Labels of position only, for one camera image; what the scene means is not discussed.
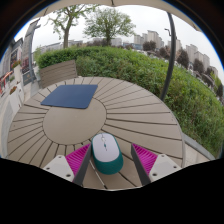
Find white planter box with flowers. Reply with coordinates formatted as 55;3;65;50
12;59;24;83
8;85;25;110

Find distant apartment buildings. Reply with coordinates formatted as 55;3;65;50
133;29;218;79

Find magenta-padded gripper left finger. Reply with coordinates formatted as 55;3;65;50
42;143;93;187

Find white and teal computer mouse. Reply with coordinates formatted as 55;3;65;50
90;132;125;176

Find bare-trunked leaning tree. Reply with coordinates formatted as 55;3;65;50
46;3;98;50

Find round-crowned green tree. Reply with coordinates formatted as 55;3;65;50
83;7;137;47

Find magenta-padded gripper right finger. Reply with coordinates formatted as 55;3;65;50
130;143;184;187

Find dark curved umbrella pole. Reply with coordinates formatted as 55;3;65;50
159;12;177;102

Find beige patio umbrella canopy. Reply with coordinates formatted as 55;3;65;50
33;0;203;33

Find beige slatted outdoor chair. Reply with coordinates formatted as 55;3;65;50
38;59;78;89

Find blue rectangular mouse pad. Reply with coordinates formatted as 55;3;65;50
40;84;99;110

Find tall grey sign pillar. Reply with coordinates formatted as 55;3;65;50
20;18;42;86

